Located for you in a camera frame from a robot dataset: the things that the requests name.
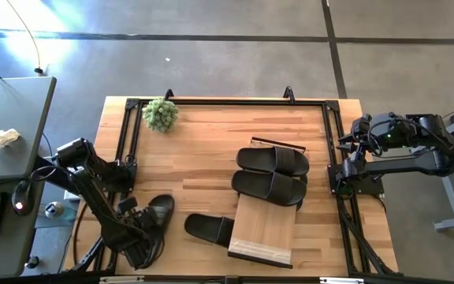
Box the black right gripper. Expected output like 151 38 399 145
337 117 393 154

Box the black desk foot bar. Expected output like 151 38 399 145
32 155 84 197

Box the silver round can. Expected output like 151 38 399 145
44 200 79 222

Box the green artificial ball plant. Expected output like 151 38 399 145
141 97 180 133

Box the black round knob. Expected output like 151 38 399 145
24 255 41 271

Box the black computer mouse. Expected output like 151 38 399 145
11 179 35 217

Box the dark grey desk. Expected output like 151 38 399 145
0 175 47 280

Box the crumpled white paper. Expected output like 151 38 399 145
0 128 21 153

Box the light grey desk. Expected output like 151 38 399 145
0 76 58 182

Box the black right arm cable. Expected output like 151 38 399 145
367 117 409 157

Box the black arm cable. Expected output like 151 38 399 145
31 163 79 187
367 117 409 157

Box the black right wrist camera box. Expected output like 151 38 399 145
351 114 372 133

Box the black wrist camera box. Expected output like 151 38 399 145
117 196 138 215
351 114 372 133

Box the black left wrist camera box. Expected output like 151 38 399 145
117 196 138 215

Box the silver metal bracket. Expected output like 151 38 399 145
319 277 365 284
99 275 146 283

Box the grey metal table frame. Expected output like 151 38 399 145
409 97 454 233

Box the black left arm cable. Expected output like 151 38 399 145
31 163 79 187

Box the black floor cable with plug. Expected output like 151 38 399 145
4 0 46 77

